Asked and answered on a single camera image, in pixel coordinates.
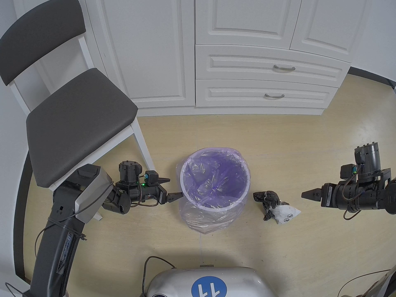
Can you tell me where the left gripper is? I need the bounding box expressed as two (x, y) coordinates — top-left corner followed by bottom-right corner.
(136, 178), (184, 205)

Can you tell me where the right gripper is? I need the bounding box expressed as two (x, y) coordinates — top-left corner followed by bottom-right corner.
(322, 183), (358, 211)

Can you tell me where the purple plastic bag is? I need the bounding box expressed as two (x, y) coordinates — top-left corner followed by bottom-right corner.
(176, 147), (250, 234)

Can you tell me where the white printed wrapper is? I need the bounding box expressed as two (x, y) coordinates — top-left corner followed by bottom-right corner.
(269, 204), (301, 225)

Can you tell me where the black plastic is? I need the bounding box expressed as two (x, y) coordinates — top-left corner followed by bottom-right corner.
(253, 190), (290, 222)

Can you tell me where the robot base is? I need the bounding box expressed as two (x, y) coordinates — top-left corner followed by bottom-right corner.
(148, 266), (276, 297)

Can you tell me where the grey trash bin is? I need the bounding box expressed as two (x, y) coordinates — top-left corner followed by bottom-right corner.
(180, 149), (249, 228)

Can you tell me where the grey padded white chair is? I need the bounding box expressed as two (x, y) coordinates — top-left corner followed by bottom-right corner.
(0, 0), (158, 222)

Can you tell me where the white wardrobe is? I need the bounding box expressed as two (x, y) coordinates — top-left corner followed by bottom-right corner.
(12, 0), (372, 117)

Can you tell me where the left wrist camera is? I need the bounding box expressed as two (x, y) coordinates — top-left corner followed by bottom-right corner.
(144, 171), (159, 187)

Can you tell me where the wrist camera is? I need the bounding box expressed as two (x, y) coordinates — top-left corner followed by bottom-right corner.
(340, 164), (357, 181)
(144, 171), (159, 187)

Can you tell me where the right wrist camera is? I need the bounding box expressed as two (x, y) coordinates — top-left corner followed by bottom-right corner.
(340, 164), (357, 181)

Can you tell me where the black cable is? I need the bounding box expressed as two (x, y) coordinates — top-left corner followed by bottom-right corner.
(142, 256), (177, 295)
(339, 269), (392, 297)
(5, 218), (88, 297)

